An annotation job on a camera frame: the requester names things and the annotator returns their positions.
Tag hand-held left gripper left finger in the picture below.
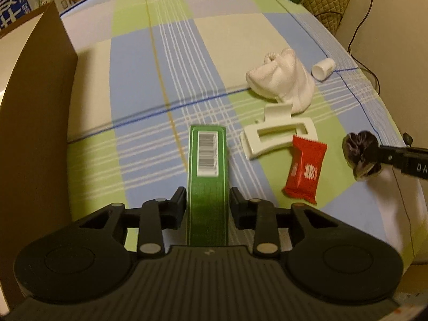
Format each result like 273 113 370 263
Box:
75 186 188 259

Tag dark scrunchie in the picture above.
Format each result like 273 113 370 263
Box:
342 130 383 182

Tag checkered tablecloth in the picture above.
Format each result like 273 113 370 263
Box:
60 0 425 265

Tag black power cable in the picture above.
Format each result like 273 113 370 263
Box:
348 0 382 97

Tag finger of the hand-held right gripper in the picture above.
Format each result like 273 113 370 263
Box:
366 143 406 173

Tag brown storage box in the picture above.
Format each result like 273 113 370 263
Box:
0 2 79 251

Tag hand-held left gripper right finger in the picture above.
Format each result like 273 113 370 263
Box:
229 186 338 259

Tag white sock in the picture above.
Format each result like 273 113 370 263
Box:
246 48 315 113

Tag green medicine box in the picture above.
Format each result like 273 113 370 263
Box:
185 125 231 246

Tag red snack packet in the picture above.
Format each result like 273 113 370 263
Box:
281 135 328 205

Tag blue milk carton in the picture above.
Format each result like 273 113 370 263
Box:
0 0 102 39

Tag white hair clip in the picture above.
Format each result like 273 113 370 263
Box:
240 103 319 160

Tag white pill bottle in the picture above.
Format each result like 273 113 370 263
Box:
311 58 335 81

